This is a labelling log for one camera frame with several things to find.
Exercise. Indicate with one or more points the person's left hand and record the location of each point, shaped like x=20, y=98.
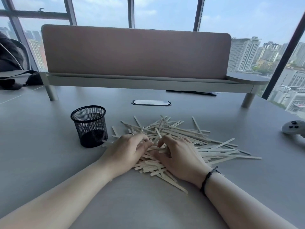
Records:
x=124, y=152

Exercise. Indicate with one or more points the person's right hand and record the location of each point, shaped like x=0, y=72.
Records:
x=183, y=159

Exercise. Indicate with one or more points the person's right thumb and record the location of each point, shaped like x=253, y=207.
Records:
x=159, y=154

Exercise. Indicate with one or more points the person's left fingers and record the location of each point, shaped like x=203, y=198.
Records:
x=143, y=140

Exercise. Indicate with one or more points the person's left forearm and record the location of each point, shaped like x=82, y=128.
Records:
x=59, y=200

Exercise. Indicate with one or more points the person's right forearm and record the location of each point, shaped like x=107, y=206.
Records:
x=238, y=202

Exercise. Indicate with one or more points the pile of wooden craft sticks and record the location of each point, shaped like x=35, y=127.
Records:
x=209, y=147

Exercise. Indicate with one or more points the black mesh pen cup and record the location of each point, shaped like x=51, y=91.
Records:
x=91, y=131

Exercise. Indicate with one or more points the grey desk shelf with legs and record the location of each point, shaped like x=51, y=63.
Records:
x=152, y=82

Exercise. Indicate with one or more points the black pen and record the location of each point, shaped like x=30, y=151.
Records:
x=190, y=92

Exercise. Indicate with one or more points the beige desk divider panel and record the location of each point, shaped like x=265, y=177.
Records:
x=135, y=52

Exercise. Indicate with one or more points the white game controller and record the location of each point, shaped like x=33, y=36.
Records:
x=294, y=128

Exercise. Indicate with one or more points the city buildings outside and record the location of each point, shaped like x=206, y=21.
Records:
x=257, y=54

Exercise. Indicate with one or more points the black bag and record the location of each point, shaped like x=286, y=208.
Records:
x=12, y=59

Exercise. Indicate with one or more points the dark window frame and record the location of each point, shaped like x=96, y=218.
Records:
x=131, y=11

